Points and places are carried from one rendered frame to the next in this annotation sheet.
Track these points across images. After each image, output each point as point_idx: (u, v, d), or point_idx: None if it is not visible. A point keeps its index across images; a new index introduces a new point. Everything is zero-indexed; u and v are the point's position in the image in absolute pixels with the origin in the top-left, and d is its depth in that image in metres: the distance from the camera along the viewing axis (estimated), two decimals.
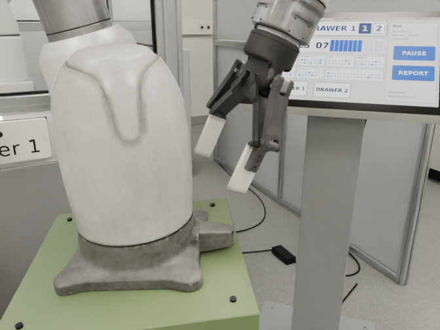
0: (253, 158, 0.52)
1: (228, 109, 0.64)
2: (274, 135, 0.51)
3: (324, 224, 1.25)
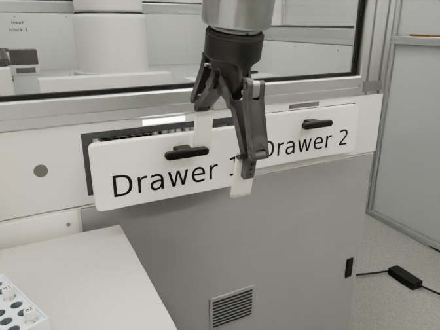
0: None
1: (241, 135, 0.52)
2: (200, 90, 0.63)
3: None
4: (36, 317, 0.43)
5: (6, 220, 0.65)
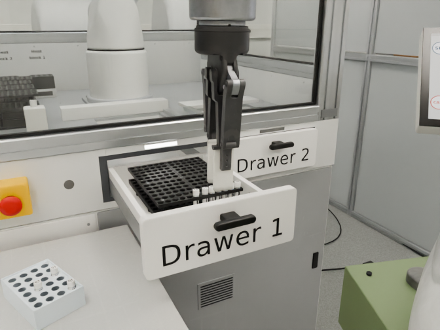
0: None
1: (220, 127, 0.57)
2: None
3: None
4: (74, 285, 0.66)
5: (43, 221, 0.88)
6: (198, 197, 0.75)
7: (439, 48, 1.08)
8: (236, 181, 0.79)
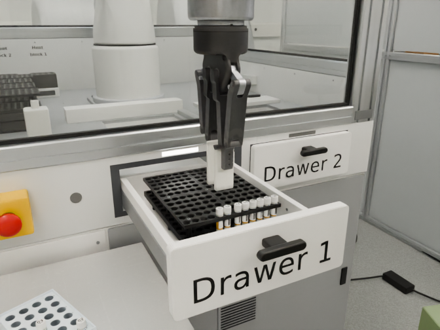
0: None
1: (221, 126, 0.57)
2: None
3: None
4: (86, 326, 0.54)
5: (46, 240, 0.76)
6: (230, 215, 0.63)
7: None
8: (272, 195, 0.68)
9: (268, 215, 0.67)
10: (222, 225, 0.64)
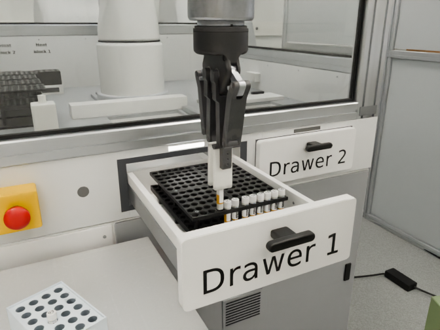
0: None
1: (220, 126, 0.57)
2: None
3: None
4: None
5: (54, 234, 0.76)
6: (238, 208, 0.63)
7: None
8: (279, 188, 0.68)
9: (275, 209, 0.68)
10: (230, 218, 0.64)
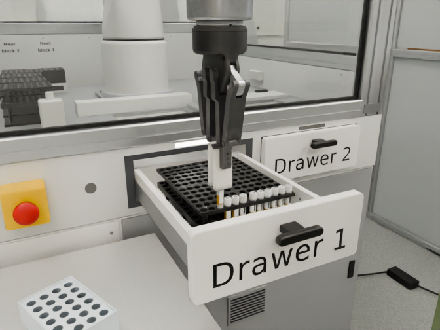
0: None
1: (219, 126, 0.57)
2: None
3: None
4: (230, 202, 0.64)
5: (61, 230, 0.77)
6: (245, 203, 0.64)
7: None
8: (286, 184, 0.68)
9: (282, 204, 0.68)
10: (238, 213, 0.64)
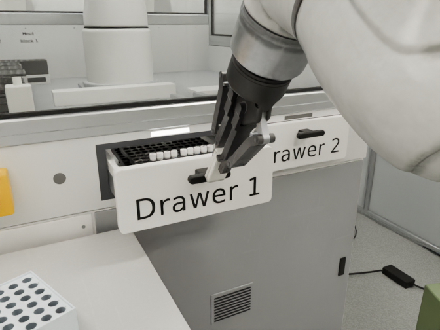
0: None
1: (230, 141, 0.55)
2: (220, 120, 0.58)
3: None
4: (162, 156, 0.75)
5: (28, 223, 0.72)
6: (175, 158, 0.75)
7: None
8: (215, 143, 0.80)
9: None
10: None
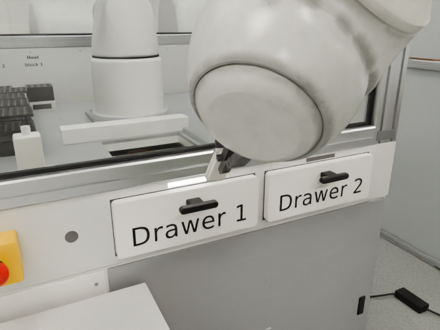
0: (223, 146, 0.60)
1: None
2: None
3: None
4: None
5: (38, 284, 0.68)
6: None
7: None
8: None
9: None
10: None
